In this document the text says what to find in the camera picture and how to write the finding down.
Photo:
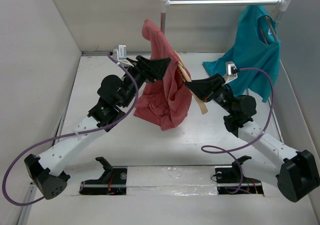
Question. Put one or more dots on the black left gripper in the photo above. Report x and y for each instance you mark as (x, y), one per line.
(155, 68)

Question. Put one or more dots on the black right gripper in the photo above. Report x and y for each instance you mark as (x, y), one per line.
(204, 88)

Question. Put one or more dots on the red t shirt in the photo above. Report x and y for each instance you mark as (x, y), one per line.
(164, 103)

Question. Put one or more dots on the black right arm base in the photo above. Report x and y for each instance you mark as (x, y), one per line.
(228, 181)

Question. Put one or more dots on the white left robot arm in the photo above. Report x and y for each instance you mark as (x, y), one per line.
(47, 168)

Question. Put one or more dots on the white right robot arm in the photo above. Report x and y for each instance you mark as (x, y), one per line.
(293, 172)

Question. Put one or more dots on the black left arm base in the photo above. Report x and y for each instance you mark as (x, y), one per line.
(112, 182)

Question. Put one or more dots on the teal t shirt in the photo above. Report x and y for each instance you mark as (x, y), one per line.
(254, 47)

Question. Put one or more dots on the wooden hanger under teal shirt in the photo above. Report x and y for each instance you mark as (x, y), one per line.
(270, 30)

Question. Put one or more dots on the white metal clothes rack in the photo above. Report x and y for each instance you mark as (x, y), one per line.
(274, 8)

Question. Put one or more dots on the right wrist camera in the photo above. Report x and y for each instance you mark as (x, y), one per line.
(230, 72)

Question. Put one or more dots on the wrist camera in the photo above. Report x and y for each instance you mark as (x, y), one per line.
(230, 72)
(119, 53)

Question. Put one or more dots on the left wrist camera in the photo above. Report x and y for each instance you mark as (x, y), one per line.
(119, 53)

